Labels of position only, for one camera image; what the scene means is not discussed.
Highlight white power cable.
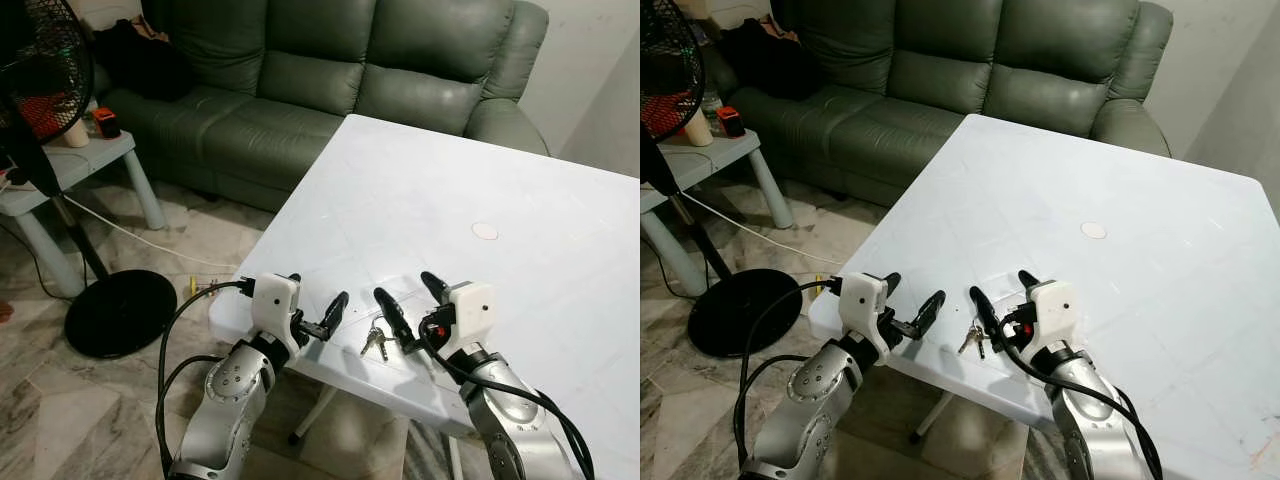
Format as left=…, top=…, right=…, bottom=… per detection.
left=688, top=190, right=833, bottom=267
left=58, top=194, right=243, bottom=272

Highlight green leather sofa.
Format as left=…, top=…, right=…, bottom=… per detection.
left=718, top=0, right=1176, bottom=209
left=95, top=0, right=551, bottom=214

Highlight pale blue side table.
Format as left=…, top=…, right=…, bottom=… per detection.
left=640, top=128, right=795, bottom=298
left=0, top=128, right=168, bottom=300

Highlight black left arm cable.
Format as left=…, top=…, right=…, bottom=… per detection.
left=157, top=280, right=253, bottom=479
left=733, top=279, right=843, bottom=471

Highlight black bag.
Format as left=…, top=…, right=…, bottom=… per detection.
left=95, top=17, right=193, bottom=102
left=718, top=17, right=803, bottom=101

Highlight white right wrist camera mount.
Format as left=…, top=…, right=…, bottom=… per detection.
left=438, top=282, right=496, bottom=354
left=1022, top=280, right=1079, bottom=364

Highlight silver keys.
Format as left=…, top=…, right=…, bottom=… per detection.
left=359, top=317, right=394, bottom=362
left=956, top=321, right=992, bottom=360

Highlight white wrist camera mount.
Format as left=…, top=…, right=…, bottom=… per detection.
left=438, top=282, right=496, bottom=354
left=250, top=273, right=303, bottom=353
left=838, top=272, right=892, bottom=363
left=1022, top=280, right=1079, bottom=364

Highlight black pedestal fan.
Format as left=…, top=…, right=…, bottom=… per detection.
left=0, top=0, right=179, bottom=360
left=640, top=0, right=807, bottom=359

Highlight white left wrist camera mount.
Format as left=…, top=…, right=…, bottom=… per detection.
left=250, top=273, right=303, bottom=353
left=838, top=272, right=892, bottom=363

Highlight white plastic table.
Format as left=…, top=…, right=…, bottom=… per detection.
left=208, top=113, right=641, bottom=480
left=808, top=113, right=1280, bottom=480

